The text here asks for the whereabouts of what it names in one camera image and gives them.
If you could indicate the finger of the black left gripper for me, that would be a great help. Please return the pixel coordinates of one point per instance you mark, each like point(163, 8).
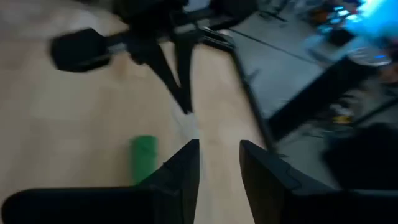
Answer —
point(186, 68)
point(158, 65)

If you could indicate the green elastic bandage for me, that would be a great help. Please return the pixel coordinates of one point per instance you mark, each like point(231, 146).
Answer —
point(143, 155)

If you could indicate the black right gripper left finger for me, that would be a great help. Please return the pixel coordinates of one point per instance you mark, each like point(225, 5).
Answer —
point(93, 205)

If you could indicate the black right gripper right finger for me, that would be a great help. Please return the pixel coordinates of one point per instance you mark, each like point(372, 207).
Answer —
point(295, 205)

